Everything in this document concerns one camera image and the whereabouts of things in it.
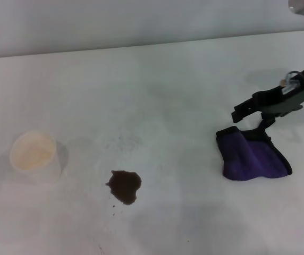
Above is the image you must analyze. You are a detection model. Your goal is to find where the white paper cup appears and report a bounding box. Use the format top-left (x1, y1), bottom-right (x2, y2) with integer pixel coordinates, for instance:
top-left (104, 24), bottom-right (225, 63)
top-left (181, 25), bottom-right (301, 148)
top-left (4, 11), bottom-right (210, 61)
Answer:
top-left (9, 129), bottom-right (63, 184)

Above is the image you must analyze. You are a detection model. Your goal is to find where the dark brown liquid stain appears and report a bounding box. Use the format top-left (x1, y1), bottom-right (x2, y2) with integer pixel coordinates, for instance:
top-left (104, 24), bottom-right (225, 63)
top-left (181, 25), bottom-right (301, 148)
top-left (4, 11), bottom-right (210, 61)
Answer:
top-left (105, 169), bottom-right (142, 206)

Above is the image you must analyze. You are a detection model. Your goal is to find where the purple rag with black trim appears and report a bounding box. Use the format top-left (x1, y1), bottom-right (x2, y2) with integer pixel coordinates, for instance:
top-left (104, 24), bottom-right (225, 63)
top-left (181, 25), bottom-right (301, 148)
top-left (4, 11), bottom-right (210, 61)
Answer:
top-left (215, 116), bottom-right (293, 182)

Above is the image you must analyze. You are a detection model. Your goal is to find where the silver right wrist cable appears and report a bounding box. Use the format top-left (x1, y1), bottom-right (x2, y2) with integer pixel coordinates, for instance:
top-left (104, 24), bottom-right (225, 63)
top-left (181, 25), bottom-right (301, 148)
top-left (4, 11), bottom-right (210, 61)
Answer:
top-left (280, 71), bottom-right (302, 94)

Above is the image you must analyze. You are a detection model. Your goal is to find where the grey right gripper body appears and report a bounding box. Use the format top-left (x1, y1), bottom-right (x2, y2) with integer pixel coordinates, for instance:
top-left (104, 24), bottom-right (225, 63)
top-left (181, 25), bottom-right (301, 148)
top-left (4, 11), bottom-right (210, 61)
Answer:
top-left (262, 70), bottom-right (304, 118)

